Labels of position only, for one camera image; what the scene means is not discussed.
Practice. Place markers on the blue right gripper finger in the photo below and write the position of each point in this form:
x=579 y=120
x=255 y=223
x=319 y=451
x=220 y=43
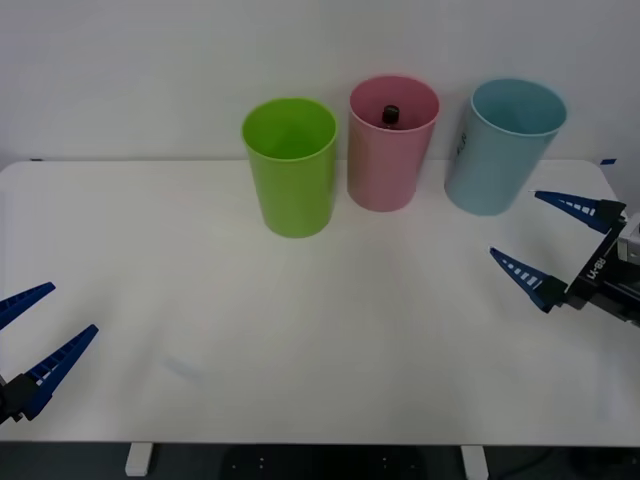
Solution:
x=595 y=215
x=537 y=287

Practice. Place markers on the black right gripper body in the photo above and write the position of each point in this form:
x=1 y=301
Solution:
x=607 y=280

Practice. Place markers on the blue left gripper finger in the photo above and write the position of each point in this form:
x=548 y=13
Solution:
x=45 y=380
x=20 y=302

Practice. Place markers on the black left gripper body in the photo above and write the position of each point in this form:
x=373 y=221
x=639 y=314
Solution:
x=6 y=402

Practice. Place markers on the pale blue plastic bin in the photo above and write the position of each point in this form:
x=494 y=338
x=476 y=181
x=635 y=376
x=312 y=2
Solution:
x=492 y=170

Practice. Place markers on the pink plastic bin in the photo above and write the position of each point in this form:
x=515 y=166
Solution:
x=382 y=170

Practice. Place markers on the green plastic bin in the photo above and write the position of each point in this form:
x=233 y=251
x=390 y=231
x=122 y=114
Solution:
x=295 y=195

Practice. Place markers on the white table leg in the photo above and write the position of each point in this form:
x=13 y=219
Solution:
x=475 y=462
x=137 y=460

